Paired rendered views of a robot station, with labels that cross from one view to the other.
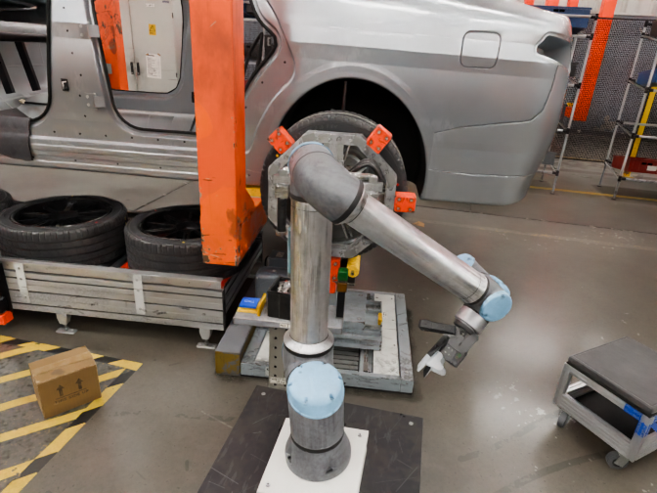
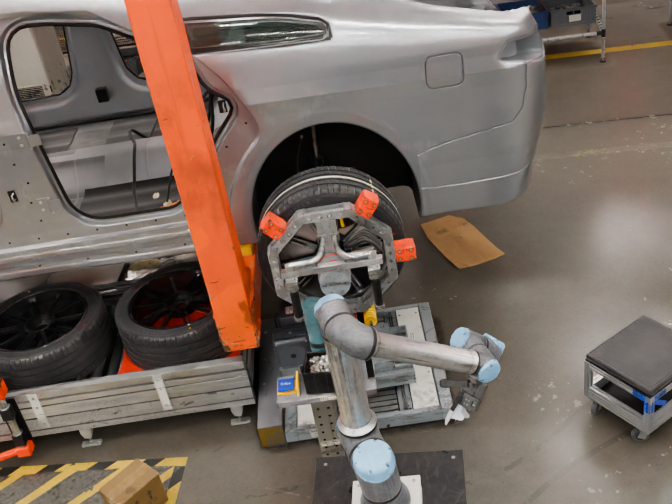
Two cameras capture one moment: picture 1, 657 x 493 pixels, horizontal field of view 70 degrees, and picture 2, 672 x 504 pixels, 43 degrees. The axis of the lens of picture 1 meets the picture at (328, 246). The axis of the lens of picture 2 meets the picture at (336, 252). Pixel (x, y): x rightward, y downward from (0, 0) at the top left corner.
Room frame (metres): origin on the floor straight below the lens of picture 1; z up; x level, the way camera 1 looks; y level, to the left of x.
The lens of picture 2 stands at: (-1.17, 0.08, 2.92)
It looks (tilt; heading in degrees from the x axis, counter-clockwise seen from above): 33 degrees down; 358
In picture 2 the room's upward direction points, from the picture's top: 10 degrees counter-clockwise
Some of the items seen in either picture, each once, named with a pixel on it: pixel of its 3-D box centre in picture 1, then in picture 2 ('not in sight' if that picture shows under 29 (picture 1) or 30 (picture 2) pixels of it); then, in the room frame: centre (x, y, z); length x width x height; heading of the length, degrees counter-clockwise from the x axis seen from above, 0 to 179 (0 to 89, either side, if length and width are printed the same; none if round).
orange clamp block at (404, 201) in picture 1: (404, 201); (404, 250); (1.92, -0.31, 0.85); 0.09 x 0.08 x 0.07; 86
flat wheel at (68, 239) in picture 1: (66, 230); (45, 336); (2.48, 1.51, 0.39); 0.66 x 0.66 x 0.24
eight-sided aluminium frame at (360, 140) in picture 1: (330, 196); (333, 262); (1.94, 0.00, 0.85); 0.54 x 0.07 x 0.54; 86
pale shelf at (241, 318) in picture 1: (290, 314); (326, 385); (1.63, 0.14, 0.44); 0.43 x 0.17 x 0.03; 86
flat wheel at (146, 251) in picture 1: (189, 242); (184, 315); (2.42, 0.79, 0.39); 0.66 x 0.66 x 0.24
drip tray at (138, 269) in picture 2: not in sight; (160, 268); (3.51, 1.06, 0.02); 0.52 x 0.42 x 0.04; 80
